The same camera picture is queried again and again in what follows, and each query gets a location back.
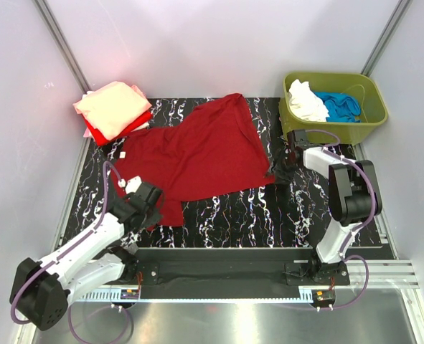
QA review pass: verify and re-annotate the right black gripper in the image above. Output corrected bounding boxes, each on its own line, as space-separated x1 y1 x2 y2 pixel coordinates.
264 148 300 186

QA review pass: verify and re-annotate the dark red t-shirt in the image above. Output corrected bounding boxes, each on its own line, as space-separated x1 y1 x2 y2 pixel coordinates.
116 93 275 226

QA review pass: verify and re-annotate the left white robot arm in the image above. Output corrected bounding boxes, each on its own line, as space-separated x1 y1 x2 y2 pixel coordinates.
9 177 164 330

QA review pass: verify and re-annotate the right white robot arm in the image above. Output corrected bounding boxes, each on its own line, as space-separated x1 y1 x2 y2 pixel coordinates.
268 130 382 286

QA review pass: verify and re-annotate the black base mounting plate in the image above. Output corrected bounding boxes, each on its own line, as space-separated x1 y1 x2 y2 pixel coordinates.
121 248 349 302

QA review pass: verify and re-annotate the crumpled white t-shirt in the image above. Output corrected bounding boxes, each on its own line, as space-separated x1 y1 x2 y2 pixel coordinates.
288 79 329 122

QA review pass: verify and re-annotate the crumpled blue t-shirt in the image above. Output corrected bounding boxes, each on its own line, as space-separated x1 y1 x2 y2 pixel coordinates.
314 92 362 123

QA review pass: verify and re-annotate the olive green plastic bin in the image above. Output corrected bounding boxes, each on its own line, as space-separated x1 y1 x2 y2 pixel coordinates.
279 72 388 145

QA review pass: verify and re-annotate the folded red t-shirt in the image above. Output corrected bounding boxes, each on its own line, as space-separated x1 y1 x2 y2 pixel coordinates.
83 110 153 146

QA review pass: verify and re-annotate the folded pink t-shirt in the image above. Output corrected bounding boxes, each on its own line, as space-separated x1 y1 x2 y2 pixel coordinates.
82 85 149 138

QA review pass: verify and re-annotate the folded peach t-shirt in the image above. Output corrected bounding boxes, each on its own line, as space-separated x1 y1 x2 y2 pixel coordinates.
73 81 151 139

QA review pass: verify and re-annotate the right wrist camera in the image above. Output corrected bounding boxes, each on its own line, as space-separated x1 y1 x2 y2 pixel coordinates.
287 130 310 149

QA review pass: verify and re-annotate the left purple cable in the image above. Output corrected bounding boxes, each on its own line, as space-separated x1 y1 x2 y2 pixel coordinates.
10 161 136 344

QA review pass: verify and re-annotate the right aluminium frame post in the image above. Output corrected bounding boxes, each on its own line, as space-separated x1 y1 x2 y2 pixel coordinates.
361 0 413 77

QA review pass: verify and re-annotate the aluminium frame post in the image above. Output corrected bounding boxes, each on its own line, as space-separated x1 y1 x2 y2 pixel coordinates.
361 0 413 77
32 0 91 93

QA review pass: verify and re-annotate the left aluminium frame post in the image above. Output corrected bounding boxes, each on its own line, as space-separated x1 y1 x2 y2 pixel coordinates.
32 0 91 93

